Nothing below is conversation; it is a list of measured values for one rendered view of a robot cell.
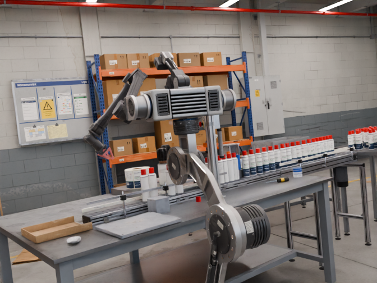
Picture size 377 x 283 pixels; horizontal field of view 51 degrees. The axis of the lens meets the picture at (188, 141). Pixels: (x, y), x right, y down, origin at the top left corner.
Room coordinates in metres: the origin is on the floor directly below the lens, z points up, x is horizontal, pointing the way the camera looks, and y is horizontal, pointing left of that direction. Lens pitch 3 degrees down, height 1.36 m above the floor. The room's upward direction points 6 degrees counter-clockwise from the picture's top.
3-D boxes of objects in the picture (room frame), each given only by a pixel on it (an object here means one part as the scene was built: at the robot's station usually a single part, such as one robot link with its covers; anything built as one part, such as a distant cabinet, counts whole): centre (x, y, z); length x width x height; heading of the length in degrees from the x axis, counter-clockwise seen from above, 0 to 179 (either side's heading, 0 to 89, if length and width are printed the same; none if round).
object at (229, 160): (2.94, -0.29, 0.98); 0.05 x 0.05 x 0.20
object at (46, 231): (2.14, 0.76, 0.85); 0.30 x 0.26 x 0.04; 127
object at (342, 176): (4.03, -1.50, 0.71); 0.15 x 0.12 x 0.34; 37
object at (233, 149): (3.08, -0.31, 1.01); 0.14 x 0.13 x 0.26; 127
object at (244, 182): (2.75, -0.03, 0.85); 1.65 x 0.11 x 0.05; 127
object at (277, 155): (3.28, -0.72, 0.98); 0.05 x 0.05 x 0.20
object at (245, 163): (3.05, -0.42, 0.98); 0.05 x 0.05 x 0.20
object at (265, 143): (4.85, -1.11, 0.91); 0.60 x 0.40 x 0.22; 120
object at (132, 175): (3.13, 0.42, 0.95); 0.20 x 0.20 x 0.14
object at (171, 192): (2.62, 0.15, 0.98); 0.05 x 0.05 x 0.20
